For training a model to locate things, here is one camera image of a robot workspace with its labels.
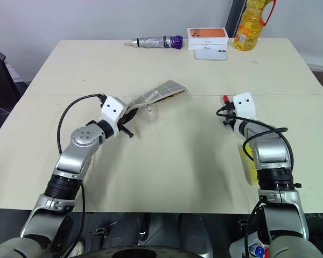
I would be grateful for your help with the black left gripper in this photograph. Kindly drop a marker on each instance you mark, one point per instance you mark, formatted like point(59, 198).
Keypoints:
point(125, 120)

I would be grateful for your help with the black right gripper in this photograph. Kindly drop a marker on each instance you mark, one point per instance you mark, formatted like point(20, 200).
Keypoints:
point(229, 122)

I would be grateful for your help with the black chair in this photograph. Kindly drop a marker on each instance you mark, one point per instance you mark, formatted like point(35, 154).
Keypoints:
point(1, 83)

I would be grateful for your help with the white smartphone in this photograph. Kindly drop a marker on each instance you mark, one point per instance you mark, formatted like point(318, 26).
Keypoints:
point(211, 55)

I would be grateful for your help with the orange phone box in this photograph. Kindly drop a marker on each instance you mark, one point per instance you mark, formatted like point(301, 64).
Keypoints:
point(207, 35)

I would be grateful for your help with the folded silver purple umbrella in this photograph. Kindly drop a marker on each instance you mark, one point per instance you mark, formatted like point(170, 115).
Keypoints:
point(153, 42)

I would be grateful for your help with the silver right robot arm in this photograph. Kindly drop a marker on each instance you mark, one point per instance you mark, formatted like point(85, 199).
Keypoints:
point(269, 150)

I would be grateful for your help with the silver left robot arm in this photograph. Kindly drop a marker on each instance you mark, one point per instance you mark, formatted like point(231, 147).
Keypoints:
point(80, 137)

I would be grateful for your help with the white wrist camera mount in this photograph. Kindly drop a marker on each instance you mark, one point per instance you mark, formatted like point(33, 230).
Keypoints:
point(245, 105)
point(111, 108)

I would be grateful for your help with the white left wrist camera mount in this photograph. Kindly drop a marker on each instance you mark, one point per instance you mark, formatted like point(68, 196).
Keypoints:
point(111, 108)

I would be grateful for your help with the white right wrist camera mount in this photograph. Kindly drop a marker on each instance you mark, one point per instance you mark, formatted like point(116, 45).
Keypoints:
point(245, 105)

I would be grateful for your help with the yellow cooking oil bottle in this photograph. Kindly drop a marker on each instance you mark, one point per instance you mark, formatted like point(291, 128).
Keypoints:
point(249, 27)

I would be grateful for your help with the grey grid fabric pouch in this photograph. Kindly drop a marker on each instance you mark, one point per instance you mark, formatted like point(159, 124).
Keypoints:
point(164, 91)

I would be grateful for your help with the white phone box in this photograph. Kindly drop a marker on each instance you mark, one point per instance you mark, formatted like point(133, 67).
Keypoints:
point(207, 47)

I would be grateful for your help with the small blue white bottle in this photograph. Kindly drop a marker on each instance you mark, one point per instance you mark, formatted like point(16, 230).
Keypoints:
point(258, 250)

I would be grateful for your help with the dark grey upright panel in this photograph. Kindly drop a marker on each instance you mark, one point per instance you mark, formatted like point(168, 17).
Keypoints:
point(235, 16)

